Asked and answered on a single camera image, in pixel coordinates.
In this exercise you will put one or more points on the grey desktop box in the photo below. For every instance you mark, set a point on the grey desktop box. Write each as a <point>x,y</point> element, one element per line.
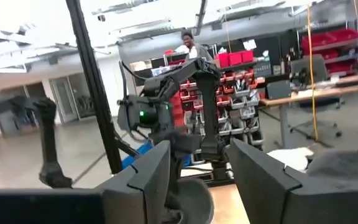
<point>278,90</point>

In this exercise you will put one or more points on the blue plastic bin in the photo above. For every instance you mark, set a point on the blue plastic bin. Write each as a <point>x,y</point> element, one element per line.
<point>132,160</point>

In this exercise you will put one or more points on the grey office chair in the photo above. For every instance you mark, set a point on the grey office chair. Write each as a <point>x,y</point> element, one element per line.
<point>309,68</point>

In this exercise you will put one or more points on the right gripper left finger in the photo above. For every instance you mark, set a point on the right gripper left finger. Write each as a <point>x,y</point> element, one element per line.
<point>141,193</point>

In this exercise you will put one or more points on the glass door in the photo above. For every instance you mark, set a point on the glass door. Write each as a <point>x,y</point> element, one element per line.
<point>70,99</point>

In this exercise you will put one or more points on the rack of small bins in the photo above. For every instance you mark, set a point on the rack of small bins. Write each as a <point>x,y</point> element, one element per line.
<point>241,102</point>

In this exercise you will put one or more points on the red storage bin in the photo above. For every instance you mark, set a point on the red storage bin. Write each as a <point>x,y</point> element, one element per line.
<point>247,56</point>
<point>222,60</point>
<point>235,58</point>

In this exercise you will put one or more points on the wooden desk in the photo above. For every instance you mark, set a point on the wooden desk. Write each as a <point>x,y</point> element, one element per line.
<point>322,93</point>
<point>350,80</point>

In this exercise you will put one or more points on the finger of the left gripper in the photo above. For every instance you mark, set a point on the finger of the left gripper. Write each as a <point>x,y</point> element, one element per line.
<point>176,174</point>

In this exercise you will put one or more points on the person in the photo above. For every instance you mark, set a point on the person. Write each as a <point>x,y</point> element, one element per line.
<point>194,49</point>

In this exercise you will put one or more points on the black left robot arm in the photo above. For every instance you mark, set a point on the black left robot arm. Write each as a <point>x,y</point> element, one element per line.
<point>208,109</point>

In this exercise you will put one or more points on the shelf rack with red bins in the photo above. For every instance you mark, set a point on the shelf rack with red bins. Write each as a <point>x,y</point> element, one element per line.
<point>331,40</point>

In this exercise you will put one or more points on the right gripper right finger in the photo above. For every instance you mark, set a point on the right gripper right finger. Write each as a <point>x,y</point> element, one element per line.
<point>266,193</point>

